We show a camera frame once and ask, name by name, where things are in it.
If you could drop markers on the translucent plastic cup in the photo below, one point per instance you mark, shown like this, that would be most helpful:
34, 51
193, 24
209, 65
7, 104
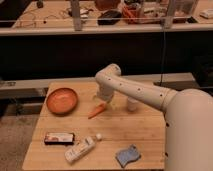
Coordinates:
132, 104

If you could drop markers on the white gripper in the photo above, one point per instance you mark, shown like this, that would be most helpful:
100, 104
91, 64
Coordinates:
105, 93

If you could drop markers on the blue sponge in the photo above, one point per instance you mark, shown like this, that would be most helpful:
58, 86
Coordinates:
128, 155

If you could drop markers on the black rectangular box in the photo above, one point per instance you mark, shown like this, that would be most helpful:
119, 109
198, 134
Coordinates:
59, 138

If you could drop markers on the orange bowl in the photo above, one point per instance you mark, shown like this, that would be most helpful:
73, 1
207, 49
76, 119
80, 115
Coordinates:
62, 101

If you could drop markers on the left metal post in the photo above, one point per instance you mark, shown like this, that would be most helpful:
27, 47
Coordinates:
75, 8

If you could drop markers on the white plastic bottle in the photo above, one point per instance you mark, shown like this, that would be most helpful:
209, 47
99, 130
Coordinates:
82, 148

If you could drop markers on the black object on bench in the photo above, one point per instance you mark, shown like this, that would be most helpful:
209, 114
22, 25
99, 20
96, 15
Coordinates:
109, 17

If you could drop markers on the metal post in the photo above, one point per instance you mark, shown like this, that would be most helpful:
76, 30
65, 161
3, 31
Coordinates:
168, 19
75, 8

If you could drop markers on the right metal post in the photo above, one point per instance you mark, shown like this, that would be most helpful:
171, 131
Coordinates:
168, 19

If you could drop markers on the orange pepper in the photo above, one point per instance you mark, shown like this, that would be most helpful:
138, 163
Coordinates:
97, 110

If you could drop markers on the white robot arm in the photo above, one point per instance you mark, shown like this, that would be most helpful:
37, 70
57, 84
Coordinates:
188, 117

